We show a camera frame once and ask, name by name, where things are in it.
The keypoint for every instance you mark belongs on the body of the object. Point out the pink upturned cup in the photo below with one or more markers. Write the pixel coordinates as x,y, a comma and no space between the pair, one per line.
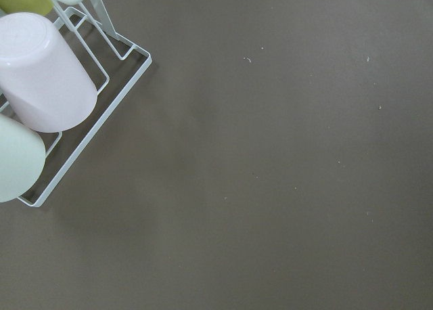
41,78

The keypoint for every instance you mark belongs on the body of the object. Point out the mint upturned cup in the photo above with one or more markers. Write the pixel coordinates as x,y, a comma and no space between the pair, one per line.
22,158

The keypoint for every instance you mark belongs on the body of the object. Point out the white wire cup rack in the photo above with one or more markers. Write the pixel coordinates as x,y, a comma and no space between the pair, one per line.
68,16

